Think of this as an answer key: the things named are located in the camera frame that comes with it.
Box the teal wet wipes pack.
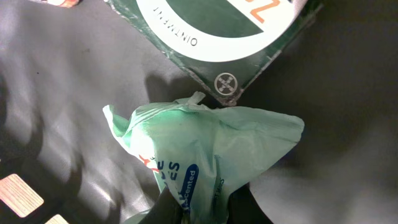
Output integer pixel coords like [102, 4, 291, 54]
[103, 91, 305, 223]

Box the grey plastic mesh basket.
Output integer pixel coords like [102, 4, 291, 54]
[1, 1, 397, 223]

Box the small orange snack packet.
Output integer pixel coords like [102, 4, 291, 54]
[29, 0, 81, 8]

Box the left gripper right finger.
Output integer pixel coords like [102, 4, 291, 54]
[227, 183, 273, 224]

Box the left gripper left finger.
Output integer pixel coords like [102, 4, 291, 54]
[141, 188, 183, 224]

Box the green round-label ointment box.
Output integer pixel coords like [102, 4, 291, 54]
[106, 0, 322, 106]

